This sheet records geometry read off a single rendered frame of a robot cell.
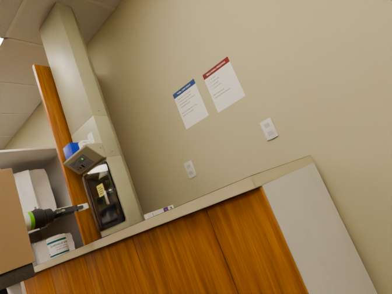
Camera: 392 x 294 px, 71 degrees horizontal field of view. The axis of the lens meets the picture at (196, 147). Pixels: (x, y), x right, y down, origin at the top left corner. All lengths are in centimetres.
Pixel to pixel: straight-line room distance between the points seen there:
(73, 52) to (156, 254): 151
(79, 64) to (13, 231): 140
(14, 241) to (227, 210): 65
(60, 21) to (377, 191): 224
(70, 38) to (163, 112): 83
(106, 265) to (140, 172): 93
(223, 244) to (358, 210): 77
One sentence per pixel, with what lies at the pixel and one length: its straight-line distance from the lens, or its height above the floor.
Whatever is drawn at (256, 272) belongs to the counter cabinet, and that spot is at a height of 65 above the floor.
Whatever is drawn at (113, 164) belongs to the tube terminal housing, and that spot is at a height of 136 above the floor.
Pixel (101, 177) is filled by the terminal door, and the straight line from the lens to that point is 190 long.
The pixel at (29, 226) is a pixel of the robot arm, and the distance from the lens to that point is 156.
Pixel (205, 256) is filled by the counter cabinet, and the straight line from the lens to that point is 107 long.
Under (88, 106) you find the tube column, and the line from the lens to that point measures 200.
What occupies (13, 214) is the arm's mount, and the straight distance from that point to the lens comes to 102.
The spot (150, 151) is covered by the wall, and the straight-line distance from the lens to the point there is 216.
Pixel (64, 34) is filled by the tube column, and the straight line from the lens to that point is 232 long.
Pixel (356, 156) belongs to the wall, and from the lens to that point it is 151.
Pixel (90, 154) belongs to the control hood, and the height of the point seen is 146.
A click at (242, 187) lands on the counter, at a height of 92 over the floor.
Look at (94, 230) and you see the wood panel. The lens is 209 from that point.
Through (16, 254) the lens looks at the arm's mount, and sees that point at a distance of 101.
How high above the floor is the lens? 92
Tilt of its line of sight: 11 degrees up
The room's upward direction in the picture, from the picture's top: 22 degrees counter-clockwise
